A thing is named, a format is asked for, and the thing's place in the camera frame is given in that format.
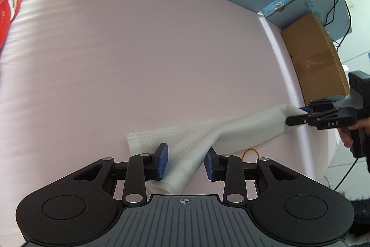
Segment black adapter cable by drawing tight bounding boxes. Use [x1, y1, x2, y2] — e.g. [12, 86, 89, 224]
[325, 0, 356, 48]

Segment open brown cardboard box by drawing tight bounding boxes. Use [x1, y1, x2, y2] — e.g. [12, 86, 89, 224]
[281, 12, 349, 104]

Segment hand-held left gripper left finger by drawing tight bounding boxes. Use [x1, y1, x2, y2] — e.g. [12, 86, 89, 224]
[65, 143, 169, 205]

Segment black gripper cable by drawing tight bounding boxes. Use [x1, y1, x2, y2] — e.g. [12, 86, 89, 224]
[324, 157, 360, 198]

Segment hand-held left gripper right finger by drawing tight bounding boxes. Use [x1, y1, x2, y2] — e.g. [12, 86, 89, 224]
[203, 147, 304, 205]

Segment white shopping bag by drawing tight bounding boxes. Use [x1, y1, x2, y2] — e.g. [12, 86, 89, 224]
[126, 104, 310, 195]

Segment long blue cardboard box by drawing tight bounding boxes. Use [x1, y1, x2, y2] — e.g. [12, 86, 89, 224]
[262, 0, 353, 42]

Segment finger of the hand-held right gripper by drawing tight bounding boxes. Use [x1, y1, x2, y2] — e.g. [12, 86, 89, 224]
[286, 114, 320, 129]
[302, 99, 339, 117]

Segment yellow rubber band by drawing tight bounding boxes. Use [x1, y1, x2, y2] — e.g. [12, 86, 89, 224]
[242, 149, 261, 163]

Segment red paper-cut decorations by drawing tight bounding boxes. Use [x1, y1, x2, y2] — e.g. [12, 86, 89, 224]
[0, 0, 24, 48]

